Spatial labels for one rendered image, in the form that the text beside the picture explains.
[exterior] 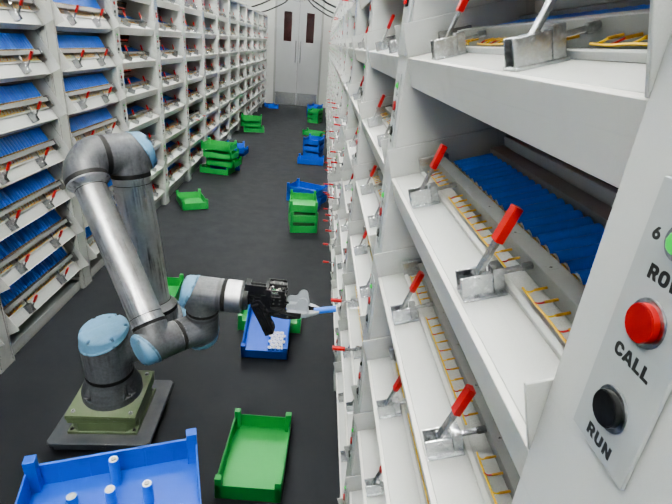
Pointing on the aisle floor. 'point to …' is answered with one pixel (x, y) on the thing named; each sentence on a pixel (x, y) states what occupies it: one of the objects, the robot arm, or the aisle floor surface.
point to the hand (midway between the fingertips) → (314, 311)
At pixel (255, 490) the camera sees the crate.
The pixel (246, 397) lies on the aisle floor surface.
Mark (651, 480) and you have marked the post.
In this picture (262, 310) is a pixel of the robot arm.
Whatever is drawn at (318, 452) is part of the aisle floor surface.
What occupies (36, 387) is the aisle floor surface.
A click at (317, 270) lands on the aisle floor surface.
